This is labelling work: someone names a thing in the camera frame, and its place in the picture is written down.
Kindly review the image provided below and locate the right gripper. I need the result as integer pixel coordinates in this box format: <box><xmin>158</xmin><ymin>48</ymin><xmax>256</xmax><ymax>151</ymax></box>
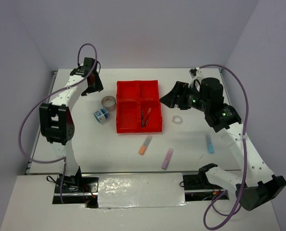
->
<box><xmin>159</xmin><ymin>80</ymin><xmax>209</xmax><ymax>112</ymax></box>

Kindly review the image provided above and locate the clear tape roll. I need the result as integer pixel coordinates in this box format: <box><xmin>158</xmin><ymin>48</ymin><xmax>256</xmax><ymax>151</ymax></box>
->
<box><xmin>172</xmin><ymin>115</ymin><xmax>183</xmax><ymax>125</ymax></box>

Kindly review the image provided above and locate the red pen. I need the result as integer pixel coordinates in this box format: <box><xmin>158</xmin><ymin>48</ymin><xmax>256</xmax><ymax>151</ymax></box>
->
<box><xmin>143</xmin><ymin>108</ymin><xmax>152</xmax><ymax>127</ymax></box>

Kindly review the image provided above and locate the blue white tape roll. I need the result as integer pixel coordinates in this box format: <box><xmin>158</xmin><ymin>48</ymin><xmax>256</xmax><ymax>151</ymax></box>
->
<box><xmin>93</xmin><ymin>107</ymin><xmax>111</xmax><ymax>124</ymax></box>

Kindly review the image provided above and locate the purple highlighter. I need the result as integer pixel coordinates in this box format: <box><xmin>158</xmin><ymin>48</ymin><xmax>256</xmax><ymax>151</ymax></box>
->
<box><xmin>161</xmin><ymin>148</ymin><xmax>174</xmax><ymax>170</ymax></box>

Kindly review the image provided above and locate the orange highlighter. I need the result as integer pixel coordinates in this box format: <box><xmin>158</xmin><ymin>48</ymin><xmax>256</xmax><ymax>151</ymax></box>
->
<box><xmin>139</xmin><ymin>135</ymin><xmax>153</xmax><ymax>155</ymax></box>

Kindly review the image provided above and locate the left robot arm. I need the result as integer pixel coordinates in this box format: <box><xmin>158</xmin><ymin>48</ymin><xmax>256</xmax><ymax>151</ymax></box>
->
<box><xmin>39</xmin><ymin>58</ymin><xmax>104</xmax><ymax>192</ymax></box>

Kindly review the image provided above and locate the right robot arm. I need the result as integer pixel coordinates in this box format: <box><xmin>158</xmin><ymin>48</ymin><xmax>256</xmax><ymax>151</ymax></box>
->
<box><xmin>159</xmin><ymin>77</ymin><xmax>286</xmax><ymax>211</ymax></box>

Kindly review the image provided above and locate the red four-compartment tray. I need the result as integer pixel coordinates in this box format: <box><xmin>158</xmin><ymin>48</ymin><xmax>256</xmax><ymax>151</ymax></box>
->
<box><xmin>116</xmin><ymin>80</ymin><xmax>163</xmax><ymax>134</ymax></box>

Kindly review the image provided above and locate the blue highlighter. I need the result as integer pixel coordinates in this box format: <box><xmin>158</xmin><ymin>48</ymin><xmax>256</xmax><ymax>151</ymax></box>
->
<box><xmin>206</xmin><ymin>134</ymin><xmax>214</xmax><ymax>154</ymax></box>

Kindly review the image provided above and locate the silver foil sheet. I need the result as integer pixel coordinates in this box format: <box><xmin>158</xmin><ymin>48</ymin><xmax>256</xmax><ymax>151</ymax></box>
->
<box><xmin>98</xmin><ymin>173</ymin><xmax>187</xmax><ymax>208</ymax></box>

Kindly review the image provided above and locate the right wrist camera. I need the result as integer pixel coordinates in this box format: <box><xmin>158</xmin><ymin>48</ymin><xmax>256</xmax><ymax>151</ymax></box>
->
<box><xmin>189</xmin><ymin>67</ymin><xmax>204</xmax><ymax>88</ymax></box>

